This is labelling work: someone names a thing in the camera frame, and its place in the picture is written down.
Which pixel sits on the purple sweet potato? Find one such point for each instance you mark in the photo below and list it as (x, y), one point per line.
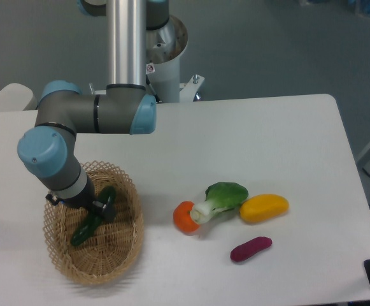
(250, 248)

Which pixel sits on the woven wicker basket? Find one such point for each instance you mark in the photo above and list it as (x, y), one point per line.
(87, 249)

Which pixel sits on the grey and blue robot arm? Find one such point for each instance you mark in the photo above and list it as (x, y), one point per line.
(47, 150)

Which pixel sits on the green bok choy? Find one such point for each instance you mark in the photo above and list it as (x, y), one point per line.
(219, 197)

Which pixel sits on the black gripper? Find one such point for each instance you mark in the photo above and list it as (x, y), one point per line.
(82, 195)

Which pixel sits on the yellow mango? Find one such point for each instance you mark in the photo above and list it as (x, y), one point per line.
(263, 207)

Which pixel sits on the dark green cucumber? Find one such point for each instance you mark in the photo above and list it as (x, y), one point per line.
(90, 223)

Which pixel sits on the white chair armrest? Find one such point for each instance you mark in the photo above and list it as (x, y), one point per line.
(17, 97)

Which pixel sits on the orange carrot slice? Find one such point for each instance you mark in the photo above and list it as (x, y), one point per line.
(182, 219)

